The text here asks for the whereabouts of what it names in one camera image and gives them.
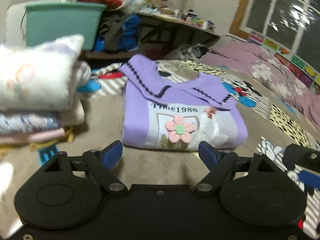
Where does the pink floral quilt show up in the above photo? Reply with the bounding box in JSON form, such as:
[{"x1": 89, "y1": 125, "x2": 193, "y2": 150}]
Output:
[{"x1": 201, "y1": 42, "x2": 319, "y2": 127}]

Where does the large dark window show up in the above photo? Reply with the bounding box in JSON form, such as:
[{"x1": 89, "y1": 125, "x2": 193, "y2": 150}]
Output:
[{"x1": 229, "y1": 0, "x2": 319, "y2": 69}]

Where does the dark low table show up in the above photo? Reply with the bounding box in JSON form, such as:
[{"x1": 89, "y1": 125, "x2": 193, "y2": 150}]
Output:
[{"x1": 82, "y1": 12, "x2": 220, "y2": 61}]

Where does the white folded clothes pile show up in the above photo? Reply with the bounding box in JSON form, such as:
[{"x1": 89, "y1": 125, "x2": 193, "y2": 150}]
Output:
[{"x1": 1, "y1": 35, "x2": 91, "y2": 145}]

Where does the purple sweatshirt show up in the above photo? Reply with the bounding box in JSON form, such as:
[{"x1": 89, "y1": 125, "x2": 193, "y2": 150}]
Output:
[{"x1": 119, "y1": 55, "x2": 248, "y2": 151}]

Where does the teal plastic storage bin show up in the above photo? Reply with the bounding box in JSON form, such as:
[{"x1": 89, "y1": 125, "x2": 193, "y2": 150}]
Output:
[{"x1": 25, "y1": 0, "x2": 106, "y2": 50}]

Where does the colourful cartoon border strip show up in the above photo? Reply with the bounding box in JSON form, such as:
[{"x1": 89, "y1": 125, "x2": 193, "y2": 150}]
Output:
[{"x1": 247, "y1": 31, "x2": 319, "y2": 94}]

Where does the blue bag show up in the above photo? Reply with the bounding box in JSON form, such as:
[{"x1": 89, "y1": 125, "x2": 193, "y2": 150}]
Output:
[{"x1": 93, "y1": 11, "x2": 142, "y2": 52}]

